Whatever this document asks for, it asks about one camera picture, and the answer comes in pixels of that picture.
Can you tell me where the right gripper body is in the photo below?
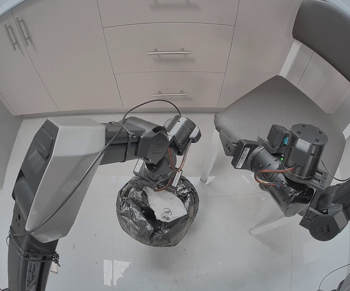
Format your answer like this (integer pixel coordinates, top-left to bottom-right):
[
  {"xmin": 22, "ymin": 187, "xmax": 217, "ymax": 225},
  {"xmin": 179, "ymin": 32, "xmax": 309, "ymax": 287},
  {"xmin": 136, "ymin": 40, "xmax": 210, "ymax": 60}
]
[{"xmin": 231, "ymin": 138, "xmax": 285, "ymax": 176}]

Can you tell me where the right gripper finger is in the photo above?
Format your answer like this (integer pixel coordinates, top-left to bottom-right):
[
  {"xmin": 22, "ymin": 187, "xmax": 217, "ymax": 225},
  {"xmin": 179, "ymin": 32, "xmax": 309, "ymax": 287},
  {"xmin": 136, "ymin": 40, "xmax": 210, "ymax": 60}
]
[{"xmin": 219, "ymin": 129, "xmax": 239, "ymax": 157}]

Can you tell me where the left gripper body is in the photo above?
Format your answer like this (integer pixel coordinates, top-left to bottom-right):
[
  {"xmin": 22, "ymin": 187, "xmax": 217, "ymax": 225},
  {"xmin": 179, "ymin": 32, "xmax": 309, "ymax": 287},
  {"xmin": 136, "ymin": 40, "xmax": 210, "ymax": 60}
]
[{"xmin": 134, "ymin": 158, "xmax": 183, "ymax": 193}]

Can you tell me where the clear printed wrapper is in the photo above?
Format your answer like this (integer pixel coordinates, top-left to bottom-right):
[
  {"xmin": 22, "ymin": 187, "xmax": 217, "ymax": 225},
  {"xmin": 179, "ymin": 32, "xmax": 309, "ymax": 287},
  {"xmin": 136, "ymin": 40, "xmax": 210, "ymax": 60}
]
[{"xmin": 145, "ymin": 188, "xmax": 188, "ymax": 222}]

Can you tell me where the black plastic bag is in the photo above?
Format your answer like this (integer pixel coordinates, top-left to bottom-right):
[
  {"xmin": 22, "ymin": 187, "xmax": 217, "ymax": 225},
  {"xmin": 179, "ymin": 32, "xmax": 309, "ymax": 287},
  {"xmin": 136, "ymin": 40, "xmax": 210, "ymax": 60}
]
[{"xmin": 116, "ymin": 175, "xmax": 200, "ymax": 248}]

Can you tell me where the grey white chair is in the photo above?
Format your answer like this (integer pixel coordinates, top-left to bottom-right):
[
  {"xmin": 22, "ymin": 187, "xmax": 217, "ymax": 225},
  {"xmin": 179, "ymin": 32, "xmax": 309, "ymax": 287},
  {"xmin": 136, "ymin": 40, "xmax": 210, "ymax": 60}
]
[{"xmin": 201, "ymin": 0, "xmax": 350, "ymax": 237}]

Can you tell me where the beige cabinet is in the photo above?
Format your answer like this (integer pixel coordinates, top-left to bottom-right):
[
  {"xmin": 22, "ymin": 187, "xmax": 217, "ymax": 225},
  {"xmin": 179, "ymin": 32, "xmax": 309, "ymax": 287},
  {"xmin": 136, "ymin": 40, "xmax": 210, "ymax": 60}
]
[{"xmin": 0, "ymin": 0, "xmax": 350, "ymax": 116}]

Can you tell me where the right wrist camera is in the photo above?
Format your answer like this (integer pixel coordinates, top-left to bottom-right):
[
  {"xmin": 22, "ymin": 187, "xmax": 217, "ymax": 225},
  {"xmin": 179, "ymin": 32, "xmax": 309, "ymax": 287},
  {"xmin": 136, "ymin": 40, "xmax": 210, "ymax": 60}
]
[{"xmin": 267, "ymin": 124, "xmax": 291, "ymax": 148}]

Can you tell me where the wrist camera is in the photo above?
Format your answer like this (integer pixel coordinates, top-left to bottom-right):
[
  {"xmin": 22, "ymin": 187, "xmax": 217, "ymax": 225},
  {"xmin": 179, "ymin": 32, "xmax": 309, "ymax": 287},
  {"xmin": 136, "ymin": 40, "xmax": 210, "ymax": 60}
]
[
  {"xmin": 267, "ymin": 124, "xmax": 291, "ymax": 148},
  {"xmin": 189, "ymin": 125, "xmax": 202, "ymax": 144}
]

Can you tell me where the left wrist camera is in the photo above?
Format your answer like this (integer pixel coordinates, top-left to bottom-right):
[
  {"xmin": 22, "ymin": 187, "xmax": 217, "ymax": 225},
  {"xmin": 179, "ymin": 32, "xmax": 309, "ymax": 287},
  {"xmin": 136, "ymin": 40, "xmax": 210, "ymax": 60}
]
[{"xmin": 189, "ymin": 125, "xmax": 202, "ymax": 144}]

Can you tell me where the black cable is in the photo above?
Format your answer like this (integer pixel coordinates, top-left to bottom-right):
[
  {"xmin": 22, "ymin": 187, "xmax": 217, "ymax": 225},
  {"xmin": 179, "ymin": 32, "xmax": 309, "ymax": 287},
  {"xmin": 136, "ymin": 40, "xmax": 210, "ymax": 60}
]
[
  {"xmin": 25, "ymin": 100, "xmax": 182, "ymax": 235},
  {"xmin": 324, "ymin": 250, "xmax": 350, "ymax": 291},
  {"xmin": 320, "ymin": 159, "xmax": 350, "ymax": 182}
]

